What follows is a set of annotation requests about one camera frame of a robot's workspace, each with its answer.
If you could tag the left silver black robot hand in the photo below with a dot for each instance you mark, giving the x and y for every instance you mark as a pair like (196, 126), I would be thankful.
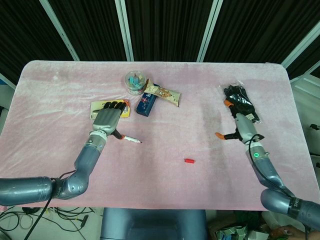
(106, 120)

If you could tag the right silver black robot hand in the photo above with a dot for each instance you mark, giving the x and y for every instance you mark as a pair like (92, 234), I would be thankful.
(246, 127)

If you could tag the white marker pen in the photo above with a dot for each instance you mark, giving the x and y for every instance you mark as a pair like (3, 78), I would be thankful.
(131, 139)

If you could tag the red marker cap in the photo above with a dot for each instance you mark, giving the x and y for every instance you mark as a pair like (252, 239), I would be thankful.
(189, 161)

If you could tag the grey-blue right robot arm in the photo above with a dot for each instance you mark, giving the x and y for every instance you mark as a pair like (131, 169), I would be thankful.
(265, 170)

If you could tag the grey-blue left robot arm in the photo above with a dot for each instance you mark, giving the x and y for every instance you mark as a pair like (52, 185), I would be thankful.
(85, 160)

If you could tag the yellow carded tool package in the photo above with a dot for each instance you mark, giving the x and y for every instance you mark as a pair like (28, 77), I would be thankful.
(96, 110)

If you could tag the bagged black gloves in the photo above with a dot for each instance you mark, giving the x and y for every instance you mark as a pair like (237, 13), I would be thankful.
(243, 96)

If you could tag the dark blue printed box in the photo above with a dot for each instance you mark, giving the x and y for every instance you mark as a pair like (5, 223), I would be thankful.
(146, 105)

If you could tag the clear plastic jar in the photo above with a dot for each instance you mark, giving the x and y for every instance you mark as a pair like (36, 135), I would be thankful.
(135, 81)

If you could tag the beige printed snack packet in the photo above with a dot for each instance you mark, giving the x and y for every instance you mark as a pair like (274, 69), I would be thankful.
(165, 95)

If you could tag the pink fleece table cloth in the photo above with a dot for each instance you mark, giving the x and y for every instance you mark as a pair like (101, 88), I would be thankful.
(175, 130)

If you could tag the black pleated curtain panel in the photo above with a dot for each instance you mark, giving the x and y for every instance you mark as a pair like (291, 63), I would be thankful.
(255, 27)
(25, 30)
(167, 27)
(87, 27)

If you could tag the green white carton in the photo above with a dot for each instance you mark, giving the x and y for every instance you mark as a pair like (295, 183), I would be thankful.
(232, 232)

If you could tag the grey-blue robot torso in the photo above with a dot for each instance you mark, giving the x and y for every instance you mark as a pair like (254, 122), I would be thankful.
(152, 225)

